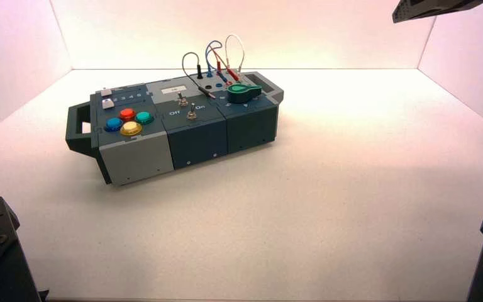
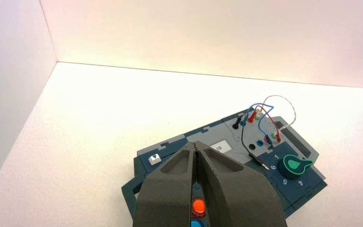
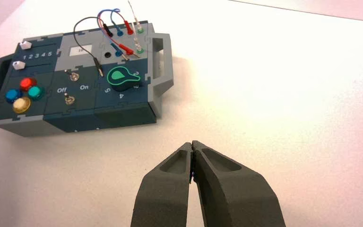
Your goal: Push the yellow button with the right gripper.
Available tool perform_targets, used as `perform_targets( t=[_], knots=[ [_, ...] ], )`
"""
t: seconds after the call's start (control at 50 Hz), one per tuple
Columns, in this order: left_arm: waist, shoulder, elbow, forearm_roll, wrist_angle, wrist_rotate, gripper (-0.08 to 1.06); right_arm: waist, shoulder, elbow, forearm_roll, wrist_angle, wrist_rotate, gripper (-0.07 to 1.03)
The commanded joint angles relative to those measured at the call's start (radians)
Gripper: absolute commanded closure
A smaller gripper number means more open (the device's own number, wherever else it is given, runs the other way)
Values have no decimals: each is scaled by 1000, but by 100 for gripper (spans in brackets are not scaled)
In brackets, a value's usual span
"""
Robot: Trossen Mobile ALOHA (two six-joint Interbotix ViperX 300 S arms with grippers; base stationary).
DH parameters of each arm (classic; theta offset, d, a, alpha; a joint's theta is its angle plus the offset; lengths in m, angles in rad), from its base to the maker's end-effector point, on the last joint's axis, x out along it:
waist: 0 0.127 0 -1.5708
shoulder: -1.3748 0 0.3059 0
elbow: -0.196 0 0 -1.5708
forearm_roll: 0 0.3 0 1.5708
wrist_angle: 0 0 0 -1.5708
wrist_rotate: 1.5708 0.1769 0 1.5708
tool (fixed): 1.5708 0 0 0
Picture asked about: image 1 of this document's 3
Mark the white banana plug cable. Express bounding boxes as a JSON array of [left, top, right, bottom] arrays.
[[225, 34, 246, 72]]

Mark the green rotary knob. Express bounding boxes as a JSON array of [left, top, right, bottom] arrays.
[[226, 83, 263, 104]]

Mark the blue round push button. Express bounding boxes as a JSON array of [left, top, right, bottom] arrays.
[[104, 117, 125, 133]]

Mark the black banana plug cable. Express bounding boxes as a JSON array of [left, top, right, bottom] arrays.
[[182, 52, 218, 99]]

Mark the yellow round push button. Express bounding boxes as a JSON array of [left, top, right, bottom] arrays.
[[119, 121, 143, 137]]

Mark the dark teal grey control box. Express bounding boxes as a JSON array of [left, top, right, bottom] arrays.
[[65, 70, 285, 187]]

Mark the blue banana plug cable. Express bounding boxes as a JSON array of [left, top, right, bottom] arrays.
[[205, 40, 230, 84]]

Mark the red banana plug cable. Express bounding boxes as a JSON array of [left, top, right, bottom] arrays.
[[208, 45, 242, 83]]

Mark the dark overhead mount bracket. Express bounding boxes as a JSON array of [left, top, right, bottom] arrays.
[[392, 0, 483, 24]]

